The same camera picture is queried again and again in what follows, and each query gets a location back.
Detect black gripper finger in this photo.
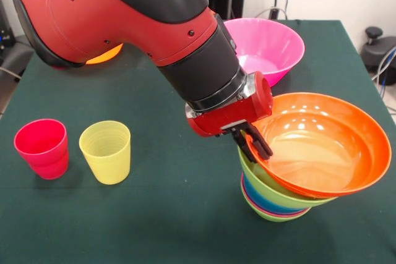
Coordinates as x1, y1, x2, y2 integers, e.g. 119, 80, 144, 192
244, 123, 274, 161
230, 129, 256, 163

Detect small green bowl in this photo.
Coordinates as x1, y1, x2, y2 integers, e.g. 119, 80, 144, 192
246, 197, 310, 223

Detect black knob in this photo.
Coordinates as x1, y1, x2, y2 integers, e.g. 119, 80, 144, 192
364, 27, 384, 49

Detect yellow cup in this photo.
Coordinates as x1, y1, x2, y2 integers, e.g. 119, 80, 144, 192
79, 121, 132, 185

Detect blue bowl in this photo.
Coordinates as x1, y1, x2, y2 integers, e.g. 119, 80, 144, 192
241, 172, 310, 215

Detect large green bowl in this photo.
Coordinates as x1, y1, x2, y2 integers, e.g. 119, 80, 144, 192
237, 146, 338, 209

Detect dark grey seat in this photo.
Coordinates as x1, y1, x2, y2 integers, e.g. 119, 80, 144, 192
0, 33, 38, 81

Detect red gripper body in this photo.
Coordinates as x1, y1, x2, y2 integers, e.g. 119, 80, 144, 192
185, 71, 273, 138

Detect large pink bowl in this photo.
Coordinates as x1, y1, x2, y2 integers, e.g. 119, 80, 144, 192
223, 18, 306, 88

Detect red cup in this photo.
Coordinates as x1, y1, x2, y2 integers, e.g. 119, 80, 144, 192
14, 118, 69, 169
28, 150, 70, 181

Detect dark green tablecloth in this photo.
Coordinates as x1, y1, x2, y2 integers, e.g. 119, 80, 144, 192
0, 19, 396, 264

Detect large yellow-orange bowl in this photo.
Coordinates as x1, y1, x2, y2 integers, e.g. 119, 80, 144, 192
85, 43, 124, 66

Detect light cables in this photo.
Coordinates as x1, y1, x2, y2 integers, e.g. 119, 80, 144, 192
371, 46, 396, 113

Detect black round base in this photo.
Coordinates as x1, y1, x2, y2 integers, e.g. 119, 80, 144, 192
360, 36, 396, 75

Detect black equipment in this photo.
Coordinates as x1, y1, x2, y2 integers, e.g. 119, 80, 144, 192
0, 0, 16, 48

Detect orange shallow bowl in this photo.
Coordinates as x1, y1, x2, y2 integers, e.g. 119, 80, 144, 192
246, 92, 392, 199

